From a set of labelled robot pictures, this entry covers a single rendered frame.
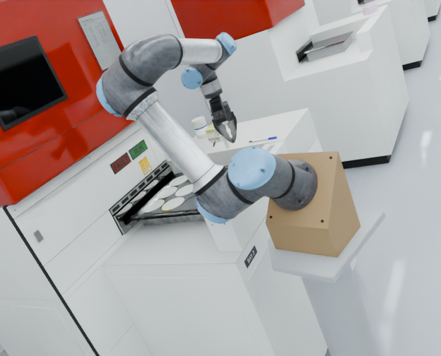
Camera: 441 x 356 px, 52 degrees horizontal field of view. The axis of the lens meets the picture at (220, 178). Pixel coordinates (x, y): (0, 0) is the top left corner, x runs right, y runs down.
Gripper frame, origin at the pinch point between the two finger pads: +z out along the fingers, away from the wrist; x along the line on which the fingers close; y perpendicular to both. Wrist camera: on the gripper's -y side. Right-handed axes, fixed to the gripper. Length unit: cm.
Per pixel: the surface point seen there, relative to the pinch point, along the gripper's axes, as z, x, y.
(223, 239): 17.9, 12.8, -38.4
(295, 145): 17.3, -23.1, 14.3
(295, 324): 67, 3, -31
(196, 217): 21.6, 24.3, -7.8
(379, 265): 108, -45, 35
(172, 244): 23.1, 34.7, -19.2
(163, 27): -36, 41, 328
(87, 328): 37, 75, -32
